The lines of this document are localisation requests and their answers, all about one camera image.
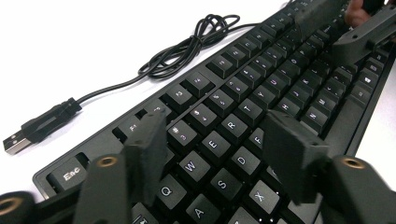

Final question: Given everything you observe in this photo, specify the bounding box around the black computer keyboard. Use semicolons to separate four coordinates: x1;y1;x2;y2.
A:
32;0;396;224

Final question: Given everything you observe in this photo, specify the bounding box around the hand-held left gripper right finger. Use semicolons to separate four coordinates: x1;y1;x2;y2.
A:
261;109;396;224

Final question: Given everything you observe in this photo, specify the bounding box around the black keyboard cable with plug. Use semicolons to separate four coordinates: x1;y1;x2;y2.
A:
3;13;260;156

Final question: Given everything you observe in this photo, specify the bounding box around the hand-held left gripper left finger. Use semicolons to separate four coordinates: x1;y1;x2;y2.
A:
73;108;168;224

